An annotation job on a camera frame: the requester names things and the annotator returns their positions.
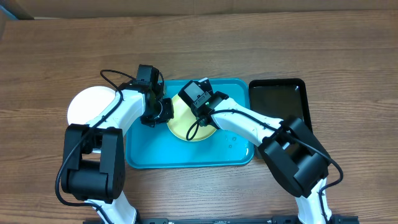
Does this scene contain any yellow plate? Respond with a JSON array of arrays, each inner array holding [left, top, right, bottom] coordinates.
[[167, 95, 216, 141]]

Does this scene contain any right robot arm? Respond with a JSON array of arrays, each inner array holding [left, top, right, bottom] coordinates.
[[185, 91, 332, 223]]

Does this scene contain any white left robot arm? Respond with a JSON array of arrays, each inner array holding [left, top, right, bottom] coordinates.
[[55, 80, 172, 223]]

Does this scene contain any teal plastic tray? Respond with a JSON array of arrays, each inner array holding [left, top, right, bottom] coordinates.
[[125, 78, 254, 169]]

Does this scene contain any black water tray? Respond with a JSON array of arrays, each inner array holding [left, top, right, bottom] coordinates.
[[249, 78, 312, 129]]

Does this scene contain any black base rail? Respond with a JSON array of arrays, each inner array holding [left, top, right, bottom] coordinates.
[[82, 215, 360, 224]]

